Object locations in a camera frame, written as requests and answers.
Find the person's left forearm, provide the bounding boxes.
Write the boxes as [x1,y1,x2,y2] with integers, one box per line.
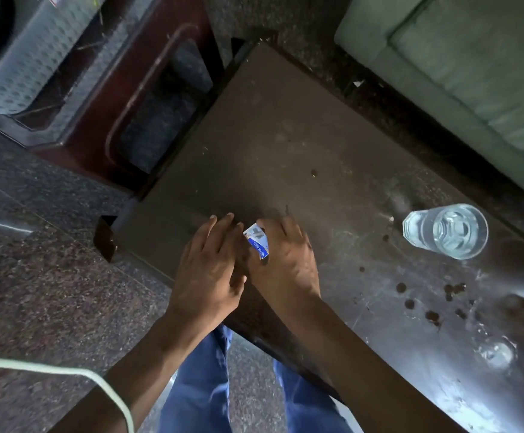
[47,321,228,433]

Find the person's right forearm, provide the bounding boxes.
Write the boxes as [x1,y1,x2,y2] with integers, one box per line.
[264,293,467,433]

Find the small blue white packet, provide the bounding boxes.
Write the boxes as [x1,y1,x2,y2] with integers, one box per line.
[242,223,271,260]

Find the person's left hand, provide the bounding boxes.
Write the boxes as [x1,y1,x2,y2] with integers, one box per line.
[167,213,248,339]

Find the green fabric sofa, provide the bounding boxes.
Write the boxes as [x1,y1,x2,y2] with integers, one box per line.
[334,0,524,192]

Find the person's right hand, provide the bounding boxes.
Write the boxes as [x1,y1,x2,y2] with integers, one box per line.
[245,216,322,312]

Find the maroon wooden furniture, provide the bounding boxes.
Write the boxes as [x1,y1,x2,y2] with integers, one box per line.
[0,0,262,194]

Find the white perforated plastic basket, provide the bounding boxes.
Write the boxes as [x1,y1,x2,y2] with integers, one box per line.
[0,0,111,117]

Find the white cable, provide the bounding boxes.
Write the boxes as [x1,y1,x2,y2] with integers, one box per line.
[0,358,136,433]

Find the blue jeans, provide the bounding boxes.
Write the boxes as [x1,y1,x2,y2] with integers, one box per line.
[157,324,354,433]

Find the clear glass of water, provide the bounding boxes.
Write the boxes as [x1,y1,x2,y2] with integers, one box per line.
[402,203,489,260]

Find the small clear glass piece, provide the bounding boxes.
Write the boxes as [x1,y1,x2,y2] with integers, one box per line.
[476,336,517,372]

